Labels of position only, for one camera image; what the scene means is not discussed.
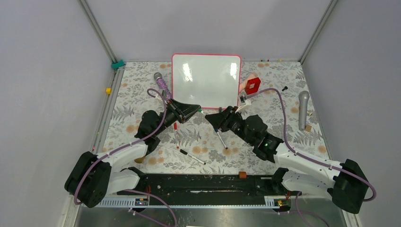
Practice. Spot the floral patterned mat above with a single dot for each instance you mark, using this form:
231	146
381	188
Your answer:
278	109

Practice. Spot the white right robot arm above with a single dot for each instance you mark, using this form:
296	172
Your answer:
345	184

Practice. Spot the small wooden cube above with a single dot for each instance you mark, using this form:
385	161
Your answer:
308	128

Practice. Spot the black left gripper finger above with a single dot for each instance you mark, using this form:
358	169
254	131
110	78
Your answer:
182	107
186	116

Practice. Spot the wooden pestle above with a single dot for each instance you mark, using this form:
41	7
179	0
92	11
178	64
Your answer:
139	160

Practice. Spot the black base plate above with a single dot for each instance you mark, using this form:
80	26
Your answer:
187	188

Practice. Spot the black capped marker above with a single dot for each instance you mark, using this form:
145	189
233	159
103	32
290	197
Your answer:
192	157

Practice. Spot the blue capped marker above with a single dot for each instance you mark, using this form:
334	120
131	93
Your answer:
221	139

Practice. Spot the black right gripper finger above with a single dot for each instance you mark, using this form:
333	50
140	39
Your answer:
224	114
220	124

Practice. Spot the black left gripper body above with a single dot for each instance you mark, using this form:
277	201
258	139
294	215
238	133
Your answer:
172	115

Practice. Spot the teal corner clamp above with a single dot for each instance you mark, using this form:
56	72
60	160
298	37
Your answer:
118	64

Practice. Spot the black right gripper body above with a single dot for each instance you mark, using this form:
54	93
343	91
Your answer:
237	125

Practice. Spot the brown small cube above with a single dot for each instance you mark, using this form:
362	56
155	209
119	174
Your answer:
242	175

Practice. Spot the white slotted cable duct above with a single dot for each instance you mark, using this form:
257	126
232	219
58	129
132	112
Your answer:
145	202

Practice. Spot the pink peach object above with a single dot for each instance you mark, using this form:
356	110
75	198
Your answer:
243	84

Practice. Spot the pink framed whiteboard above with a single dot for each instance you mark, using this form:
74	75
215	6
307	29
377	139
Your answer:
209	80

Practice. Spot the red hollow block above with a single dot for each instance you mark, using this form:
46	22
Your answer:
252	85

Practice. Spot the silver toy microphone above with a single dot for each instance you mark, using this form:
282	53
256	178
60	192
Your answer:
303	102

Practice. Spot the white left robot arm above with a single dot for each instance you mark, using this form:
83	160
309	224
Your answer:
95	176

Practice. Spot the purple glitter toy microphone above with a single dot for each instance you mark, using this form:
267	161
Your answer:
163	86

